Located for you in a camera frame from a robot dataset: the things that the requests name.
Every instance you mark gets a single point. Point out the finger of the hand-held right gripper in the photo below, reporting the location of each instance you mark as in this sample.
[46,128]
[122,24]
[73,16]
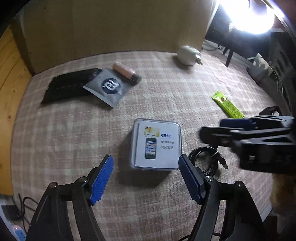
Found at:
[238,124]
[215,136]

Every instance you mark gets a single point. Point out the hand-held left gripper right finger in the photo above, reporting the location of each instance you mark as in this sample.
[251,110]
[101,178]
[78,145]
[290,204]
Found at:
[188,178]

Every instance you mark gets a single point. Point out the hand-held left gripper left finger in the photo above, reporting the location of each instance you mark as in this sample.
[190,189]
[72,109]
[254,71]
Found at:
[103,180]

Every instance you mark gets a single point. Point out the clear plastic box with leaflet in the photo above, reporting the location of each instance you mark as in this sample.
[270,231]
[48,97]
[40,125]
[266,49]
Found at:
[155,143]

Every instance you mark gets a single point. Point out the black pouch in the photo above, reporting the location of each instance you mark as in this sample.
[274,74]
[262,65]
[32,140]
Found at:
[67,87]

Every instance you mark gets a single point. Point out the plaid cloth covered desktop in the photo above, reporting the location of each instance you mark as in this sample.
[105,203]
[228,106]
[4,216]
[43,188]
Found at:
[161,97]

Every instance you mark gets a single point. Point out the green stick sachet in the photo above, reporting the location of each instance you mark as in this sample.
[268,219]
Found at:
[227,105]

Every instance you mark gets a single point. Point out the mottled green cloth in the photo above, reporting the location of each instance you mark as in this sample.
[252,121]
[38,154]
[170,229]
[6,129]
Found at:
[260,63]

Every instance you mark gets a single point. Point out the white charger plug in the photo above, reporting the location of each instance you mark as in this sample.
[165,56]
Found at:
[187,55]

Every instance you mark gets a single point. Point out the grey sachet with round logo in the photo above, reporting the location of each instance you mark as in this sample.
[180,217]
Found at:
[108,87]

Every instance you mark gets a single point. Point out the white power strip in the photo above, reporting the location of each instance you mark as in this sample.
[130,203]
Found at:
[18,231]

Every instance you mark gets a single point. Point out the pink tube with black cap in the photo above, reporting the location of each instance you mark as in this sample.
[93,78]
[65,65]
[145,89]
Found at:
[123,69]

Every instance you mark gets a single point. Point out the beige cardboard board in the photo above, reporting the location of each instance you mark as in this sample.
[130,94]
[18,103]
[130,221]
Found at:
[104,30]

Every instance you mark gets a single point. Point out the dark furniture frame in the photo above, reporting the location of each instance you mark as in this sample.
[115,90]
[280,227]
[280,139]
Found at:
[222,30]

